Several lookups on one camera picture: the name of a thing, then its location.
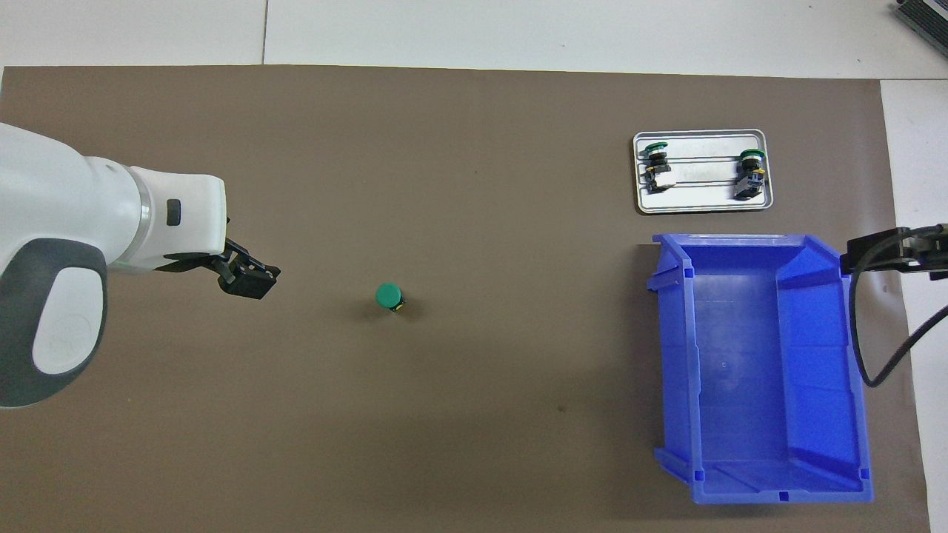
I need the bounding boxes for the green push button white block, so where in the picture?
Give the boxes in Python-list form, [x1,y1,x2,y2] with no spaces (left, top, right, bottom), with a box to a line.
[641,141,676,195]

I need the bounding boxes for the brown table mat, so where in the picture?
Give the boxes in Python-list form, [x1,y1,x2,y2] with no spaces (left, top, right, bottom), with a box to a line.
[0,65,932,533]

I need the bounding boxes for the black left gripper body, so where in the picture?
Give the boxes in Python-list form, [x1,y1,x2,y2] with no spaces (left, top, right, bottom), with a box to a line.
[159,252,230,276]

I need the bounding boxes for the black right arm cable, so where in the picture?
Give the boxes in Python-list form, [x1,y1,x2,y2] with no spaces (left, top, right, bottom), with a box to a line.
[849,231,948,388]

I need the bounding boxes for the silver metal tray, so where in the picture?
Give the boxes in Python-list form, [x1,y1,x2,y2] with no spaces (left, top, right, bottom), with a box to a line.
[632,130,775,215]

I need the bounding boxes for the blue plastic storage bin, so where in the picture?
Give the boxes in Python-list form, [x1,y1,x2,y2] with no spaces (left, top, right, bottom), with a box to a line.
[646,232,875,506]

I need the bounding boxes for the grey ribbed device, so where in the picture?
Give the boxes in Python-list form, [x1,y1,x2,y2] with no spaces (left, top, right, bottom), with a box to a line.
[892,0,948,47]

